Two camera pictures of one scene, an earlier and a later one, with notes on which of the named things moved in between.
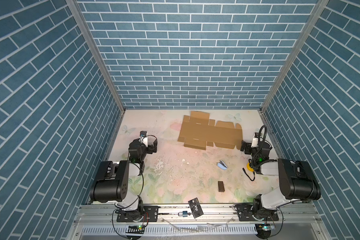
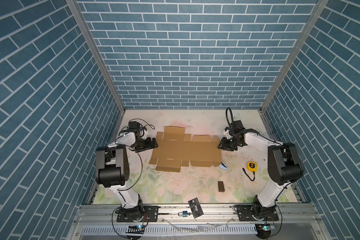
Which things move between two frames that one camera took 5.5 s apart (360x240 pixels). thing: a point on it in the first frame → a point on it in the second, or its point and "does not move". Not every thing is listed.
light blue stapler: [222, 165] does not move
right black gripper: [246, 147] → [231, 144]
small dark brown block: [221, 187] does not move
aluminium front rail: [304, 214] does not move
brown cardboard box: [198, 130] → [173, 147]
